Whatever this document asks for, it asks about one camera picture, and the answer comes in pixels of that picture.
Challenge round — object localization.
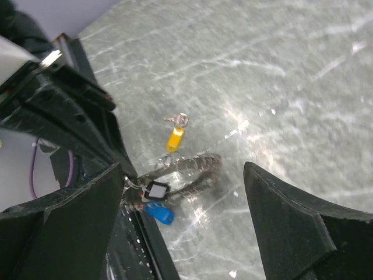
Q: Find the black head key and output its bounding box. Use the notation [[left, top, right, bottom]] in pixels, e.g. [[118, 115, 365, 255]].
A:
[[142, 181, 170, 202]]

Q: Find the metal disc keyring with rings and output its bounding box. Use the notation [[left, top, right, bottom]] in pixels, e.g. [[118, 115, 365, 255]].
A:
[[120, 152, 221, 212]]

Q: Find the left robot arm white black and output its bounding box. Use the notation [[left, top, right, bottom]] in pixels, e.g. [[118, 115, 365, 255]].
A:
[[1, 1, 137, 178]]

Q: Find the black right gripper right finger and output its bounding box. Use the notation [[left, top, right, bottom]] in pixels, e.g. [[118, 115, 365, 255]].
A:
[[243, 162, 372, 279]]

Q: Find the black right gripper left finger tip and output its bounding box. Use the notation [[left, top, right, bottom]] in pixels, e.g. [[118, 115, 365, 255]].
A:
[[1, 164, 123, 279]]

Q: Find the blue key tag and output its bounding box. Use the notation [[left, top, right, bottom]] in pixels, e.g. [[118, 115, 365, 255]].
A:
[[145, 201, 174, 225]]

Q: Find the yellow tag key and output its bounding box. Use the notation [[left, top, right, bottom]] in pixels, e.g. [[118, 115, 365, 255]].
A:
[[163, 113, 189, 153]]

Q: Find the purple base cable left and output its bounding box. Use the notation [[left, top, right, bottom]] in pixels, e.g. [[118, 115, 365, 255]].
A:
[[29, 138, 75, 201]]

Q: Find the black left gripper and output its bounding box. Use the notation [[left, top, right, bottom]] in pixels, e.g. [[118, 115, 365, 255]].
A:
[[1, 49, 137, 178]]

